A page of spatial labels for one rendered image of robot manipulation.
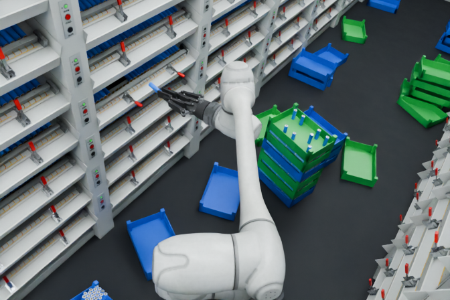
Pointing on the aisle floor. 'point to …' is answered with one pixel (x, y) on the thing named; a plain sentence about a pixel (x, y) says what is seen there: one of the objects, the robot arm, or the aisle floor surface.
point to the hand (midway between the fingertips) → (167, 94)
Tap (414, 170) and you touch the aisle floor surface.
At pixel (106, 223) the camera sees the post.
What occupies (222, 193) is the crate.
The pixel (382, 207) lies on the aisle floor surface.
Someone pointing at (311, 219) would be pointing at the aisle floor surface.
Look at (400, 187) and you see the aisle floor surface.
